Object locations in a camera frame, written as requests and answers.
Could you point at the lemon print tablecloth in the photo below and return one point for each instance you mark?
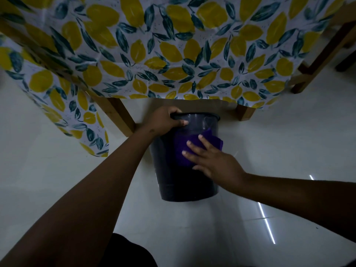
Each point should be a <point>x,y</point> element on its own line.
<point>178,52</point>

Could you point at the dark furniture leg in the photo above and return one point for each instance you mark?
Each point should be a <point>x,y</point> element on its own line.
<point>346,62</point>

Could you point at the person's right hand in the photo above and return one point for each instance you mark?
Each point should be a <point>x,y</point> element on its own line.
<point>222,166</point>

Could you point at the wooden table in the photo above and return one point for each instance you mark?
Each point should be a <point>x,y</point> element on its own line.
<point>119,116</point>

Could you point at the person's left thumb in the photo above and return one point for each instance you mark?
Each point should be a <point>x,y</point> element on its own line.
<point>180,123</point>

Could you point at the person's left forearm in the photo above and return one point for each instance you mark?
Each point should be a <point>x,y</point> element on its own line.
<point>83,208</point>

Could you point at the person's right middle finger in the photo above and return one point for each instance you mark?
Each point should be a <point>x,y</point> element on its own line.
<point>199,150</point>

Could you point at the wooden furniture frame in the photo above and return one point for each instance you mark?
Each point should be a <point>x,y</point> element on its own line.
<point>319,61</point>

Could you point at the dark plastic bucket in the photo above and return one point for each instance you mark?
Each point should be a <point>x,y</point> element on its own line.
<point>183,183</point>

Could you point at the person's left hand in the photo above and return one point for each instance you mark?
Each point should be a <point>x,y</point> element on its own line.
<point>161,122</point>

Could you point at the person's right forearm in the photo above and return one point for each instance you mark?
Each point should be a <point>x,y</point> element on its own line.
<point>300,200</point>

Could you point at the purple cloth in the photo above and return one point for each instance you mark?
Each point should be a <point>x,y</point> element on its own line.
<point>180,152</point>

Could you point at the person's right thumb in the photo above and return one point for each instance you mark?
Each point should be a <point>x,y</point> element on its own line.
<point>200,170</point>

